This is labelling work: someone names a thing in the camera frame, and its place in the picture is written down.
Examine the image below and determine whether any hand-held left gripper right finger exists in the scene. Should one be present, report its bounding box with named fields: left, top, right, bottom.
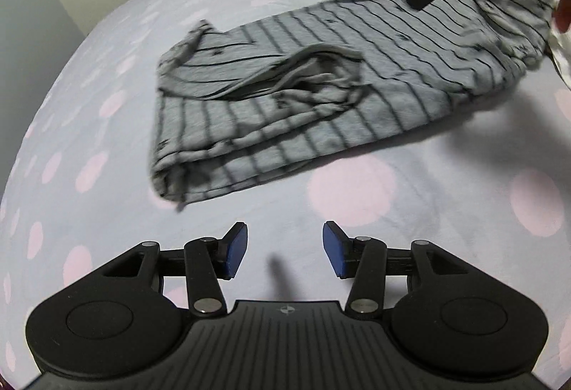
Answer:
left=322, top=221, right=477, bottom=320

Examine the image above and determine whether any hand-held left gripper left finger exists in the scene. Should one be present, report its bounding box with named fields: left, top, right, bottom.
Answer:
left=96, top=222, right=249, bottom=320

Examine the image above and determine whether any grey striped garment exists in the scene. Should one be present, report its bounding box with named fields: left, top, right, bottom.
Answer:
left=149, top=0, right=560, bottom=212

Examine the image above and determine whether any person's right hand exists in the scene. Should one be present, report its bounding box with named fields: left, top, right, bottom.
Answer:
left=550, top=0, right=571, bottom=35

